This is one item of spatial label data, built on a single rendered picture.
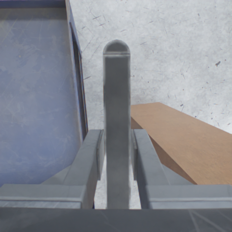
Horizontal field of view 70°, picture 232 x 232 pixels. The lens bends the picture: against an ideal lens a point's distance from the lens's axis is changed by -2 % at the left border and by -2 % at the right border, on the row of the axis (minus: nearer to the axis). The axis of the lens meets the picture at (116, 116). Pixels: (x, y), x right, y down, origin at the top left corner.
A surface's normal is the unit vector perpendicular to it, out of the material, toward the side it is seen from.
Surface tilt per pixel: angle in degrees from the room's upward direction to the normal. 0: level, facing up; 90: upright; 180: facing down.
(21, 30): 0
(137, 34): 0
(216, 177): 90
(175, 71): 0
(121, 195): 11
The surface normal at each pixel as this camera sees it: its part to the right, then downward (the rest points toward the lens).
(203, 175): -0.07, -0.96
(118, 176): -0.02, 0.26
